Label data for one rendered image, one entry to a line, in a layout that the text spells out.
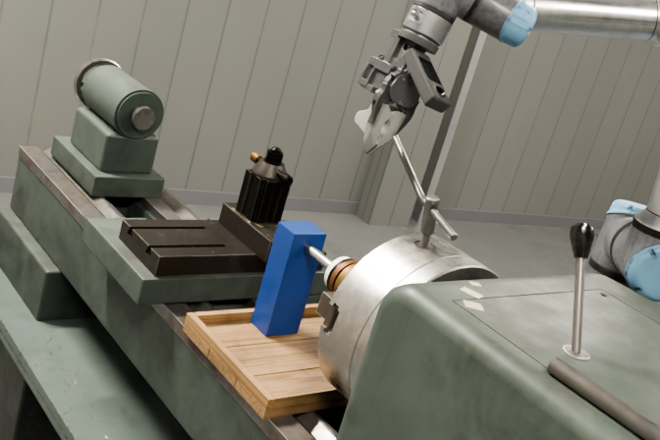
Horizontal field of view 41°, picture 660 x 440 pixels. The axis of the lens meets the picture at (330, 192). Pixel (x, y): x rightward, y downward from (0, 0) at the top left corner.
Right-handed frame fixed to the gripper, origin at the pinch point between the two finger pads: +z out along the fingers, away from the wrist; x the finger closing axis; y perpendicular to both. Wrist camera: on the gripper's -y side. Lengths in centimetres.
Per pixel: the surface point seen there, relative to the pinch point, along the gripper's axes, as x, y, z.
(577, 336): 2, -50, 7
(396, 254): -0.8, -15.1, 12.7
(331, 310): 3.0, -11.9, 25.6
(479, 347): 13.1, -45.7, 13.5
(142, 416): -15, 40, 79
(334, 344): 2.7, -15.5, 29.6
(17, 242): -4, 105, 70
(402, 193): -299, 256, 36
